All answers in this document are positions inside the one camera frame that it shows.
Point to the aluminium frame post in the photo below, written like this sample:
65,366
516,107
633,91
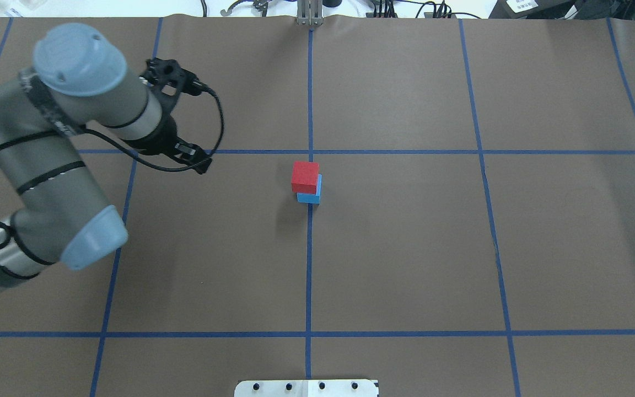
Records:
309,13

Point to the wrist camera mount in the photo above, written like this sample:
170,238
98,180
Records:
167,81

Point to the brown paper table cover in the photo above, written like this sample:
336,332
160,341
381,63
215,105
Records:
475,235

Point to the white pedestal base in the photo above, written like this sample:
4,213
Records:
308,387

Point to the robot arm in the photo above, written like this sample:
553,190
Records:
79,83

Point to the blue cube block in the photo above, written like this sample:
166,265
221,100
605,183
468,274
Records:
315,198

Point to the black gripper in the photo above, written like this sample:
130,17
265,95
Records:
159,140

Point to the red cube block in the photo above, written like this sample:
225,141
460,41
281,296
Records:
304,177

